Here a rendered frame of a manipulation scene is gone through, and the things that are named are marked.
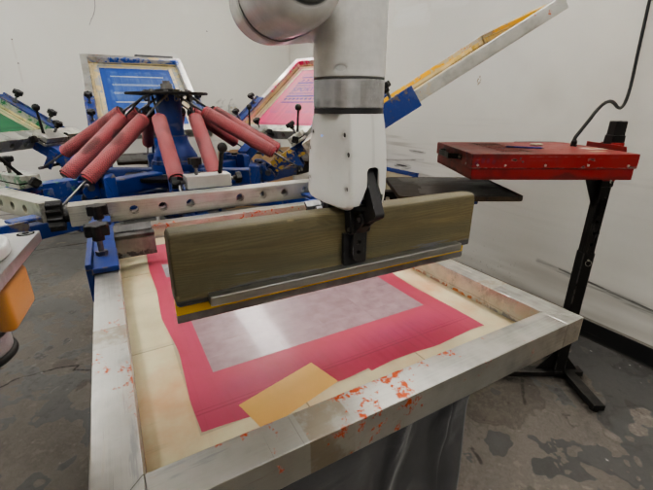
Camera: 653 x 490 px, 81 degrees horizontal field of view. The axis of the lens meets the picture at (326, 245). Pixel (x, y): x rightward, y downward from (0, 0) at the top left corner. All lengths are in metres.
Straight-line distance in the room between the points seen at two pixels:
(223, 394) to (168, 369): 0.09
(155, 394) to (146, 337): 0.13
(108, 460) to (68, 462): 1.52
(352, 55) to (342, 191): 0.13
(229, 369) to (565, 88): 2.37
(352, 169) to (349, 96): 0.07
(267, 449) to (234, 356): 0.19
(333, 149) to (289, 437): 0.28
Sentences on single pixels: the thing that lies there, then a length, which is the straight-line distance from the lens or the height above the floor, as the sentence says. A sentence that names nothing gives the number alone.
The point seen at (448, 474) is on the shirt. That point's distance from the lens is 0.80.
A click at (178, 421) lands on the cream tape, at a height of 0.96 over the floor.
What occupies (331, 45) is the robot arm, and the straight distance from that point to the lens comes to 0.41.
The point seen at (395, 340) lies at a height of 0.95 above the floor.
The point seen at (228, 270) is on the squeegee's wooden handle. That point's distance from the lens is 0.40.
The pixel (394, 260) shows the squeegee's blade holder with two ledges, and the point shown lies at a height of 1.08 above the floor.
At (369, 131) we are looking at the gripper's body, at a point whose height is 1.24.
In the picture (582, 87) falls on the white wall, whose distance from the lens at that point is 2.55.
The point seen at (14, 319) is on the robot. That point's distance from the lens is 0.43.
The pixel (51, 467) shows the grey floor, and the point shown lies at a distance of 1.93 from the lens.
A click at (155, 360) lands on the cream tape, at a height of 0.96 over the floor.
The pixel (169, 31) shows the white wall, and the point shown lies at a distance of 5.07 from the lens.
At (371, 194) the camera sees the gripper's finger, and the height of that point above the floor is 1.17.
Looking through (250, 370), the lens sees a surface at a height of 0.96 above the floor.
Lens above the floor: 1.26
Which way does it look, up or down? 20 degrees down
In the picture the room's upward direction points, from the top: straight up
